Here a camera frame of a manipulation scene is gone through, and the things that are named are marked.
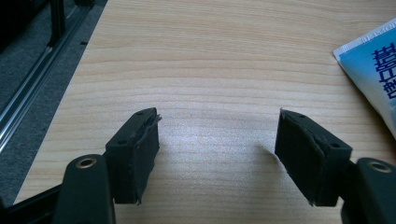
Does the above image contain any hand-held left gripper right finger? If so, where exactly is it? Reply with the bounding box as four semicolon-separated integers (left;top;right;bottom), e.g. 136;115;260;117
274;107;353;207

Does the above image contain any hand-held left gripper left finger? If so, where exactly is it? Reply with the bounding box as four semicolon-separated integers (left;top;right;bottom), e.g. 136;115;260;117
103;107;163;206

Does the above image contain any blue and white packet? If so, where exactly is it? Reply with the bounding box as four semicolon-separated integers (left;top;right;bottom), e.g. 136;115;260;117
332;18;396;140

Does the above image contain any aluminium frame rail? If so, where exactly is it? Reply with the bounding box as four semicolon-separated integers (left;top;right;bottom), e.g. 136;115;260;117
0;0;94;153

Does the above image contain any black metal stand post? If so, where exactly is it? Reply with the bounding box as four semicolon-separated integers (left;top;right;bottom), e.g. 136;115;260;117
46;0;67;48

